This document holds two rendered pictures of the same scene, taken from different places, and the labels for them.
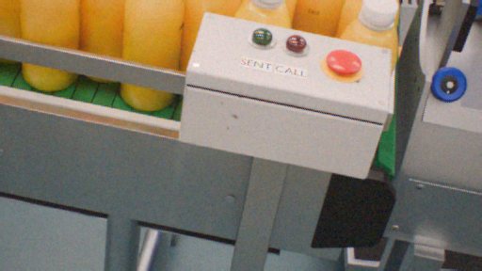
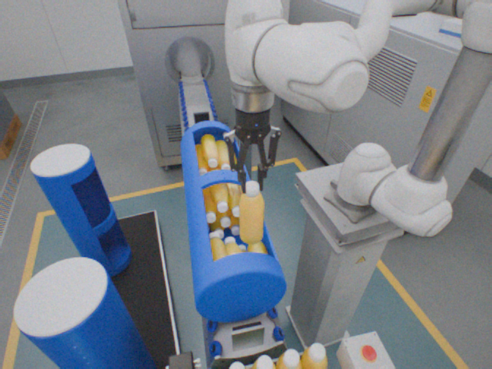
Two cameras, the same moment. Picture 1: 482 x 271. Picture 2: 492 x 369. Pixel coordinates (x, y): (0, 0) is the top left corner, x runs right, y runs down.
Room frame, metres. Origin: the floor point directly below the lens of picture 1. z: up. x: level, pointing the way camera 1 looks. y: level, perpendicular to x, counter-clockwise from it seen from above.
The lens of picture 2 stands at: (1.11, 0.15, 1.96)
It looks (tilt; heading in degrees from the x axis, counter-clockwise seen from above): 41 degrees down; 256
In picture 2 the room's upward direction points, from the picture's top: straight up
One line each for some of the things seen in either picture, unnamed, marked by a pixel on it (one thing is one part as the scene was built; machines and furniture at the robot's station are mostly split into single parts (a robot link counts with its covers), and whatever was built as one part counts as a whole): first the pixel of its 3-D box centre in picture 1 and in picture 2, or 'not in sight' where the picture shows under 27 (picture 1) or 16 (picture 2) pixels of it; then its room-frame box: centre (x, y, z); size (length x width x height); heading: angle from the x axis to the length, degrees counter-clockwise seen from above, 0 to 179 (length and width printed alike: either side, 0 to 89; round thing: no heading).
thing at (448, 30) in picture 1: (456, 21); (247, 336); (1.01, -0.25, 0.99); 0.10 x 0.02 x 0.12; 179
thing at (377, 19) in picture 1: (379, 9); (317, 351); (0.85, -0.13, 1.09); 0.04 x 0.04 x 0.02
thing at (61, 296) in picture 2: not in sight; (62, 293); (1.57, -0.52, 1.03); 0.28 x 0.28 x 0.01
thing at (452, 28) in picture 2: not in sight; (466, 31); (-0.57, -1.41, 1.48); 0.24 x 0.12 x 0.08; 104
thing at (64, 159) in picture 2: not in sight; (61, 159); (1.74, -1.33, 1.03); 0.28 x 0.28 x 0.01
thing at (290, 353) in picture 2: not in sight; (291, 358); (0.92, -0.13, 1.09); 0.04 x 0.04 x 0.02
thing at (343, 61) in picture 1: (343, 63); (369, 353); (0.72, -0.09, 1.11); 0.04 x 0.04 x 0.01
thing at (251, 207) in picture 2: not in sight; (251, 214); (0.95, -0.43, 1.34); 0.07 x 0.07 x 0.19
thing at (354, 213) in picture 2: not in sight; (351, 195); (0.47, -0.65, 1.10); 0.22 x 0.18 x 0.06; 107
